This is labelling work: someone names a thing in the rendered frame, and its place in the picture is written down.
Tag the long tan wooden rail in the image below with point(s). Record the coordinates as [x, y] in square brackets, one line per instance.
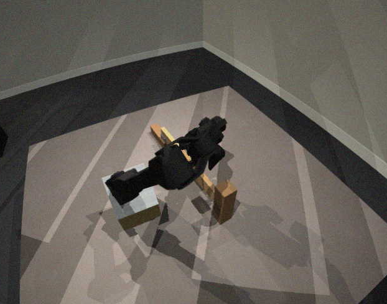
[203, 181]

